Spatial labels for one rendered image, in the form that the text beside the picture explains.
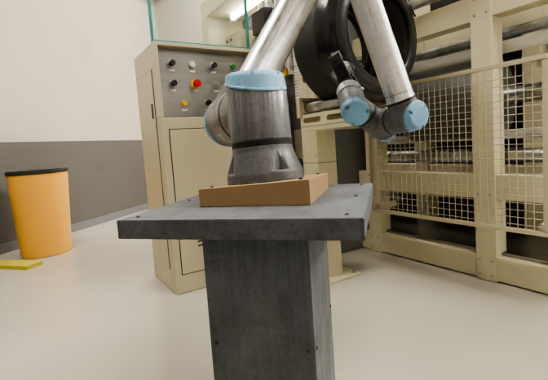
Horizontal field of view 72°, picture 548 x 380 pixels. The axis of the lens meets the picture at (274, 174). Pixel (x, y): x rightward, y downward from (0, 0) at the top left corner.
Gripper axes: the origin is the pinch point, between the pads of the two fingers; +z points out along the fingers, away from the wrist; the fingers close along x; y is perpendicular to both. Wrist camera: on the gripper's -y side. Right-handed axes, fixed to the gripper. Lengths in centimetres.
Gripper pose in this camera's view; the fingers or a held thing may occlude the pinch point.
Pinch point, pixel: (340, 62)
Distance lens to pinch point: 159.6
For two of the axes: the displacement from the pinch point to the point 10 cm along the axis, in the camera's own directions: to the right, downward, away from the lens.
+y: 5.0, 6.7, 5.6
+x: 8.7, -3.7, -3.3
